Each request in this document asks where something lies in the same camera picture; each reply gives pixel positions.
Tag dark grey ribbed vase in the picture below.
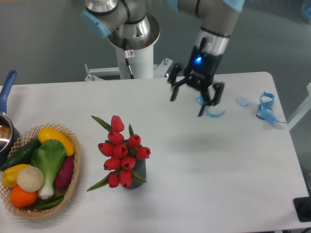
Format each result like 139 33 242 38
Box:
120 135 150 189

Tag purple sweet potato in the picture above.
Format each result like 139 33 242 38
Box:
54 157 74 189

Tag blue handled saucepan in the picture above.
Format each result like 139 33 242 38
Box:
0 70 20 165

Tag yellow bell pepper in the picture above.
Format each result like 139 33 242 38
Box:
1 164 30 188

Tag black device at edge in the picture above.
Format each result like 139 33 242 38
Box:
293 197 311 222

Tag green bean pods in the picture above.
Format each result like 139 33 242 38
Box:
35 192 65 211

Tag blue ribbon strip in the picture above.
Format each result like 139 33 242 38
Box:
194 96 225 118

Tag white frame at right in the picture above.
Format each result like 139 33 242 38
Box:
287 83 311 130

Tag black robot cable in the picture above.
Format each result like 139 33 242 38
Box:
122 38 135 80

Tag woven wicker basket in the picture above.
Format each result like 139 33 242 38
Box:
0 124 81 219

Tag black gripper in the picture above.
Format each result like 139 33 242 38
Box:
167 45 225 117

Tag red tulip bouquet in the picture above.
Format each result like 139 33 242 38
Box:
88 115 151 191

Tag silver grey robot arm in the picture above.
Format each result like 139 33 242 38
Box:
81 0 244 116

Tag tangled blue ribbon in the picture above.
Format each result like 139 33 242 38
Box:
256 91 285 123

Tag green cucumber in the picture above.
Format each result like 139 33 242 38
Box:
0 138 41 171

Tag green bok choy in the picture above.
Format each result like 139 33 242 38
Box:
31 139 66 200

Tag orange fruit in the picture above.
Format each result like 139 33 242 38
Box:
10 186 37 207

